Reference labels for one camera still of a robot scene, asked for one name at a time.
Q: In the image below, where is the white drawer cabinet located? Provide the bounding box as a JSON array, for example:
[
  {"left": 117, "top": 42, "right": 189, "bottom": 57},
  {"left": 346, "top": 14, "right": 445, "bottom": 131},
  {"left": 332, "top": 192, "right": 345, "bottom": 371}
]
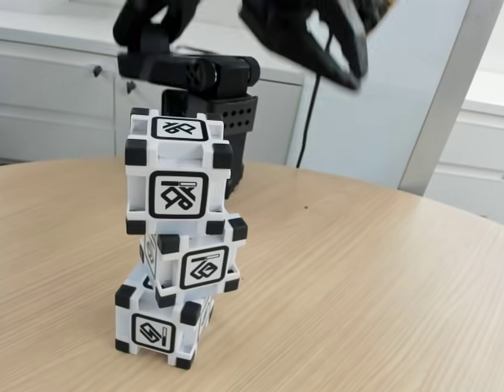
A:
[{"left": 429, "top": 69, "right": 504, "bottom": 217}]

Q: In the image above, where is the white low cabinet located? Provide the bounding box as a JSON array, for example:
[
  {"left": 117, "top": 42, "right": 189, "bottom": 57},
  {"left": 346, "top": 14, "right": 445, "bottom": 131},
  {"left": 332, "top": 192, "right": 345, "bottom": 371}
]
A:
[{"left": 0, "top": 0, "right": 309, "bottom": 169}]

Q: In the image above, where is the black camera cable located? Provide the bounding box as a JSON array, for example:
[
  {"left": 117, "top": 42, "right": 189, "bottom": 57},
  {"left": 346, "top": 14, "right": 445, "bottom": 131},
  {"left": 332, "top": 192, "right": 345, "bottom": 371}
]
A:
[{"left": 295, "top": 31, "right": 337, "bottom": 169}]

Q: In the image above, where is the white cube paperclip symbol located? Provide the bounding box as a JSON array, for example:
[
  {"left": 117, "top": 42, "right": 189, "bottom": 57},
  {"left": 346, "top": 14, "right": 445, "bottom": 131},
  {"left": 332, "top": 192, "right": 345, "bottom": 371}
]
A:
[{"left": 114, "top": 267, "right": 216, "bottom": 372}]

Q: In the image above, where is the white cube stacked-diamonds symbol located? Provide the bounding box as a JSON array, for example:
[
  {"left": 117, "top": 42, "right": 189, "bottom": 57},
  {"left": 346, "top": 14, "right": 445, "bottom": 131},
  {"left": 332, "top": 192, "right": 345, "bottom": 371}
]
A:
[{"left": 140, "top": 214, "right": 249, "bottom": 310}]

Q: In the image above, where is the white cube lamp symbol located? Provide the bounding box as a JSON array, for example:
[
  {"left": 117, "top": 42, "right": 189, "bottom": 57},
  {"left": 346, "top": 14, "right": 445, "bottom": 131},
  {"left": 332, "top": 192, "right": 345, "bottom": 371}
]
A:
[{"left": 124, "top": 107, "right": 234, "bottom": 237}]

